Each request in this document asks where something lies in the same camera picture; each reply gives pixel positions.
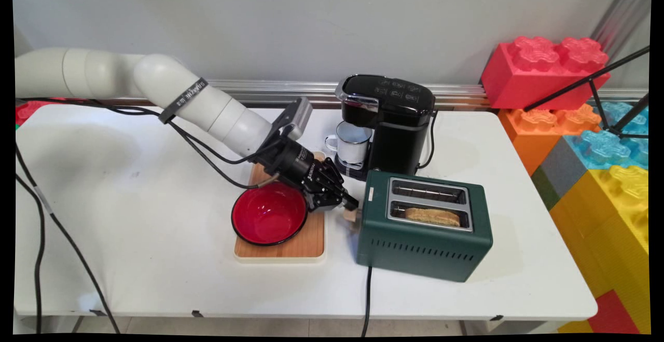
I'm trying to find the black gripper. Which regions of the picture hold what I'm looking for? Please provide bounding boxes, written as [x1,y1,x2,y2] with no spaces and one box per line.
[254,136,360,213]

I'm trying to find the green two-slot toaster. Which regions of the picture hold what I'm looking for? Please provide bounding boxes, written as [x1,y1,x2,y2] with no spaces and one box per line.
[355,170,494,283]

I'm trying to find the wooden cutting board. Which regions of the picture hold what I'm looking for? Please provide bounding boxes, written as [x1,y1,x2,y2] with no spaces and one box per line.
[233,151,328,265]

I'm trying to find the white enamel mug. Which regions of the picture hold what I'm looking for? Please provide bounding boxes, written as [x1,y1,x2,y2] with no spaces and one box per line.
[324,121,374,167]

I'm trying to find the red bowl with black rim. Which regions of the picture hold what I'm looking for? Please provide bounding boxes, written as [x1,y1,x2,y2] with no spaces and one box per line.
[231,181,309,247]

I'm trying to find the black coffee machine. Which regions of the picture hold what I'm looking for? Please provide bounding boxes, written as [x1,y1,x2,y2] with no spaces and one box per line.
[334,74,437,181]

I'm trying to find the toasted bread slice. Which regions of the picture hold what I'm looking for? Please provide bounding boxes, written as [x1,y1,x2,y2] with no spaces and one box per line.
[404,207,462,228]

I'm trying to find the big orange toy brick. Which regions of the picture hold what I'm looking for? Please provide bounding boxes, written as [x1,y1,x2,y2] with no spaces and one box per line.
[497,103,603,177]

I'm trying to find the big red toy brick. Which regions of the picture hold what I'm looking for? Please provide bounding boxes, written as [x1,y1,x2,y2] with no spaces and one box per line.
[480,35,612,111]

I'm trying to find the big yellow toy brick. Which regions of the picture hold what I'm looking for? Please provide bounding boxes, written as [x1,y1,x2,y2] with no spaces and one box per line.
[549,164,652,334]

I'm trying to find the translucent blue toy brick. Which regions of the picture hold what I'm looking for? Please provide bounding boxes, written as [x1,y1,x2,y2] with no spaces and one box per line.
[563,100,649,171]

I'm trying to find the black tripod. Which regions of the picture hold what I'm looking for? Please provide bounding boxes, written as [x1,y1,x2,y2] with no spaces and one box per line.
[523,45,651,138]

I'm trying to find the flat red toy brick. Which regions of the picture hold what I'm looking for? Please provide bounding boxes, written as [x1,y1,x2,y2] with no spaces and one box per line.
[587,289,642,335]

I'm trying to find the small red toy brick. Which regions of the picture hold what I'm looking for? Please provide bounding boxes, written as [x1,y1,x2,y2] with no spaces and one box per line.
[15,99,68,127]

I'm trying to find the upright aluminium profile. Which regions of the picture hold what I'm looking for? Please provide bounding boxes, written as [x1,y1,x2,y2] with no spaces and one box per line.
[591,0,652,58]

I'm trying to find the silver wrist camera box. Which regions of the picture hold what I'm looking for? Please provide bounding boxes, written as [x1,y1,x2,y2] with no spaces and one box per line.
[269,97,314,142]

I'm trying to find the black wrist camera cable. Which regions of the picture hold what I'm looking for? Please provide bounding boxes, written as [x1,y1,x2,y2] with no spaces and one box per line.
[15,97,284,167]

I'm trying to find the black toaster power cable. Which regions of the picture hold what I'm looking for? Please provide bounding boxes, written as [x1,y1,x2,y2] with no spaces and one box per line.
[361,265,375,338]

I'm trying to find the black coffee machine cable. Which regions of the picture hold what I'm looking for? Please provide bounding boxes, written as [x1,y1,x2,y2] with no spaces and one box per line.
[417,111,439,171]

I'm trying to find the aluminium wall rail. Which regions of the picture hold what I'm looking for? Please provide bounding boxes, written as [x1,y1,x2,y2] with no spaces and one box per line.
[15,77,649,110]

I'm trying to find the grey velcro arm strap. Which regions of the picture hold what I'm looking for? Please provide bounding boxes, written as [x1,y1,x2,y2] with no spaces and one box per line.
[158,77,210,125]

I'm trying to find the black cable with white tape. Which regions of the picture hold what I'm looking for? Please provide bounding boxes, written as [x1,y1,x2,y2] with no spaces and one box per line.
[15,174,121,334]

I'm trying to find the plain black cable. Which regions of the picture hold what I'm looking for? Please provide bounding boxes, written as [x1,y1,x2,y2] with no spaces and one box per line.
[15,142,47,334]

